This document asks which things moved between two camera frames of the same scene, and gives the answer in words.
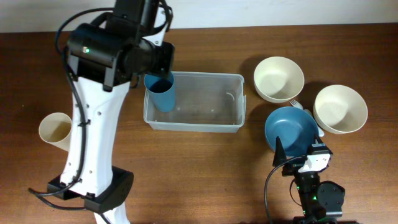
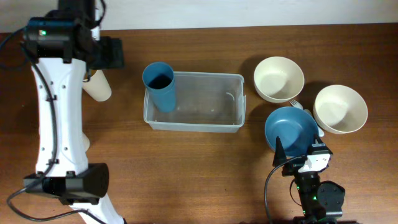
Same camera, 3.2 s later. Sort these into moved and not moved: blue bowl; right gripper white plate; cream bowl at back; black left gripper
Moved: black left gripper
Not moved: right gripper white plate; blue bowl; cream bowl at back
